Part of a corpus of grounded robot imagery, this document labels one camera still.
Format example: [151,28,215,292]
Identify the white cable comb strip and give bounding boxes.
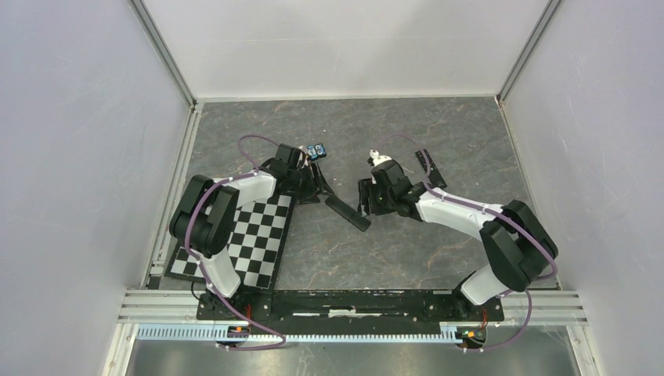
[135,324,462,345]

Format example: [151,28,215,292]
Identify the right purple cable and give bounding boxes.
[376,134,560,354]

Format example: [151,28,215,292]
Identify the purple cable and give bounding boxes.
[376,134,560,354]
[184,135,287,351]

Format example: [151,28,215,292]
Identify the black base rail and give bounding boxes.
[229,287,505,335]

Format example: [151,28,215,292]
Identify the black remote control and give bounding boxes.
[325,196,371,232]

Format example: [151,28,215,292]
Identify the checkerboard calibration board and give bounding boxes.
[165,175,294,290]

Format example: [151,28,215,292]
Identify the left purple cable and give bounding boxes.
[184,135,287,351]

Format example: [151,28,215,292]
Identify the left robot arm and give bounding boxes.
[168,144,326,320]

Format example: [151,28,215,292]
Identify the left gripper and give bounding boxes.
[287,161,334,205]

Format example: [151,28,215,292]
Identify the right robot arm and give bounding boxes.
[359,154,558,320]

